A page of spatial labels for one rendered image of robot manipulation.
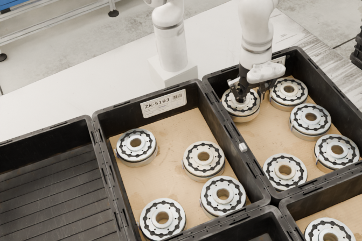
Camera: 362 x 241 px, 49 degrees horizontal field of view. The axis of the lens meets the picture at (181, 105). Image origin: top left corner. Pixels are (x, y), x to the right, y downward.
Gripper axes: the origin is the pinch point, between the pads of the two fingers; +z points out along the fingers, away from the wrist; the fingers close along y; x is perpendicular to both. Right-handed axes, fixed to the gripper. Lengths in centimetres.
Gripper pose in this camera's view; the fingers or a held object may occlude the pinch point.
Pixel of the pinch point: (251, 98)
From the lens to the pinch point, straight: 107.7
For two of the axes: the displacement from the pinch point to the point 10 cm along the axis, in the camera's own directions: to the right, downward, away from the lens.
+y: -9.6, 2.6, -1.3
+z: 0.7, 6.5, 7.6
